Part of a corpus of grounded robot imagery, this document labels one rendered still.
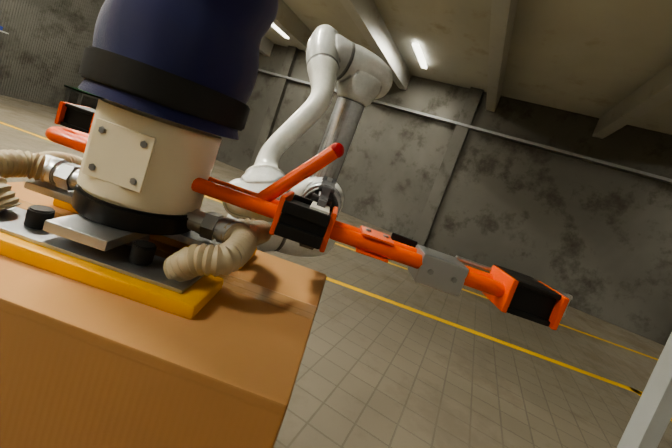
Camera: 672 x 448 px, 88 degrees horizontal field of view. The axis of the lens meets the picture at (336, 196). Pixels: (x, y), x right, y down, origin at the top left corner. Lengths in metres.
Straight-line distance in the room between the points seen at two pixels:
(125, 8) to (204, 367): 0.41
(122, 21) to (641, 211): 9.30
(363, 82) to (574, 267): 8.31
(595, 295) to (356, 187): 5.81
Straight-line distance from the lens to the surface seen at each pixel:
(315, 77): 1.09
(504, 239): 8.97
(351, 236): 0.51
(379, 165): 9.33
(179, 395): 0.41
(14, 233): 0.57
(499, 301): 0.59
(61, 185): 0.67
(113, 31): 0.54
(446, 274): 0.54
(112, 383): 0.44
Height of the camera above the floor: 1.30
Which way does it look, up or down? 6 degrees down
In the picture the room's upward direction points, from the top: 19 degrees clockwise
